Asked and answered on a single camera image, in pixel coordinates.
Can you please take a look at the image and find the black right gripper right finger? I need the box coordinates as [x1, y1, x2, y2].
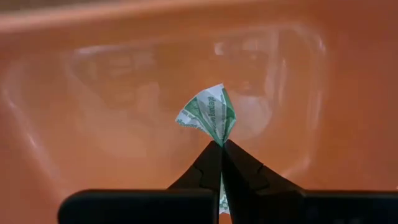
[222, 139, 398, 224]

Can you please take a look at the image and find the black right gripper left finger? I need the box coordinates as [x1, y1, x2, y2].
[57, 140, 223, 224]

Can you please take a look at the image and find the green bandage wrapper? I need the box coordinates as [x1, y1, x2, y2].
[175, 83, 237, 215]

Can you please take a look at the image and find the orange plastic bin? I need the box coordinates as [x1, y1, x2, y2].
[0, 0, 398, 224]

